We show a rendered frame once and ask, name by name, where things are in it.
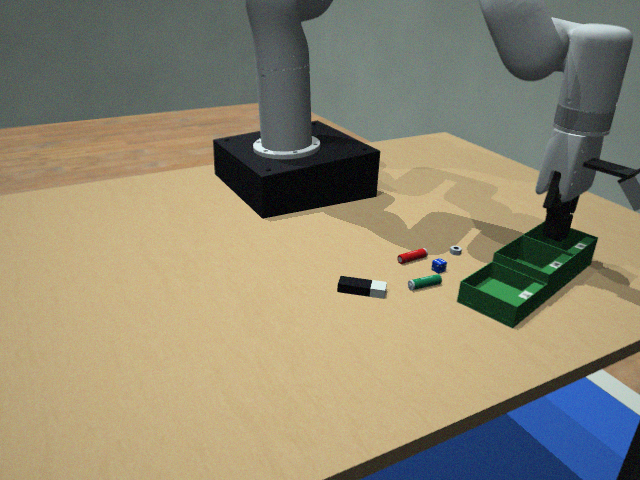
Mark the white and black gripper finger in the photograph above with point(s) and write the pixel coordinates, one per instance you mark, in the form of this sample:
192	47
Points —
571	209
556	220

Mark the blue die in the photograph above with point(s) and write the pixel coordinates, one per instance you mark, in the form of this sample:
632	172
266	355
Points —
439	265

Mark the green battery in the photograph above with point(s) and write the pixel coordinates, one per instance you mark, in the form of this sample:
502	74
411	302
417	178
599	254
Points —
424	282

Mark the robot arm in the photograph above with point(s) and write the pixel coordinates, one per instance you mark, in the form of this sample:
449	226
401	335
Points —
531	44

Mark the red battery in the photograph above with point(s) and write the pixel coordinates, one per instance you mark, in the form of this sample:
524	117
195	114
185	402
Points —
411	256

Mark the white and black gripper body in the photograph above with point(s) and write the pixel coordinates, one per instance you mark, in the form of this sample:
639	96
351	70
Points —
566	152

